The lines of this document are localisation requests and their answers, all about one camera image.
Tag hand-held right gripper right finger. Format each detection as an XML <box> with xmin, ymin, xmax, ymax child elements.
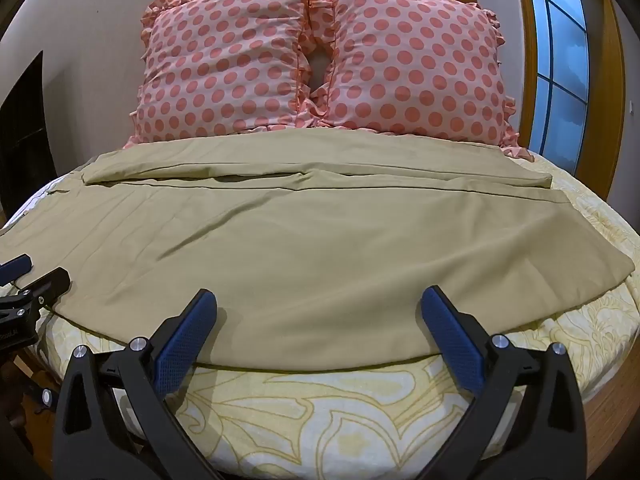
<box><xmin>417</xmin><ymin>285</ymin><xmax>587</xmax><ymax>480</ymax></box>

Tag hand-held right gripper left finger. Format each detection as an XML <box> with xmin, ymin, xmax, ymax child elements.
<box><xmin>52</xmin><ymin>288</ymin><xmax>224</xmax><ymax>480</ymax></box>

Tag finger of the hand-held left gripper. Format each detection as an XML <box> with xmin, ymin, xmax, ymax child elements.
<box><xmin>0</xmin><ymin>254</ymin><xmax>34</xmax><ymax>281</ymax></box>
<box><xmin>10</xmin><ymin>267</ymin><xmax>71</xmax><ymax>311</ymax></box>

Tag khaki pants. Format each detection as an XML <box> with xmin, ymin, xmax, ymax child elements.
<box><xmin>0</xmin><ymin>129</ymin><xmax>636</xmax><ymax>372</ymax></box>

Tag bed with yellow floral sheet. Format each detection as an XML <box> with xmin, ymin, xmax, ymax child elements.
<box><xmin>0</xmin><ymin>157</ymin><xmax>640</xmax><ymax>480</ymax></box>

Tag pink polka dot pillow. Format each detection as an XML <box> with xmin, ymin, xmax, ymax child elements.
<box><xmin>307</xmin><ymin>0</ymin><xmax>538</xmax><ymax>163</ymax></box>
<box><xmin>123</xmin><ymin>0</ymin><xmax>333</xmax><ymax>149</ymax></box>

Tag wooden framed window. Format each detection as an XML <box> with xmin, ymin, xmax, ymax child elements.
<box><xmin>514</xmin><ymin>0</ymin><xmax>628</xmax><ymax>196</ymax></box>

